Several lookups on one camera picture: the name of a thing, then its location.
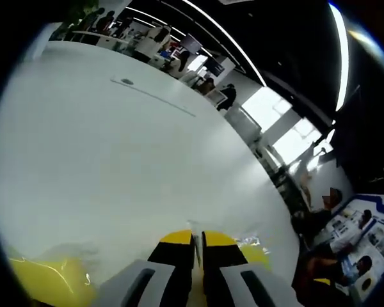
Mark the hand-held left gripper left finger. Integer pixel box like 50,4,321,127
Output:
95,229,193,307

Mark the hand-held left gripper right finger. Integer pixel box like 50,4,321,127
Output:
202,230,305,307

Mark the clear plastic bag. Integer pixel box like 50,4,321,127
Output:
6,242,99,305
186,219,273,276

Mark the large yellow silicone block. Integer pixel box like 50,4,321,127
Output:
8,254,97,305

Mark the bright ceiling strip light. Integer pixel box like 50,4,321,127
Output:
327,2,350,112

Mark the hanging dark display screen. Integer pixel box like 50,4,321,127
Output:
180,34,202,54

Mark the long curved ceiling strip light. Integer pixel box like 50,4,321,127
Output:
181,0,267,86

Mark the green potted plant white pot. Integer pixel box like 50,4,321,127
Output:
59,0,100,36

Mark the blue white wall poster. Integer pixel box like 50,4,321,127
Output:
319,193,384,303

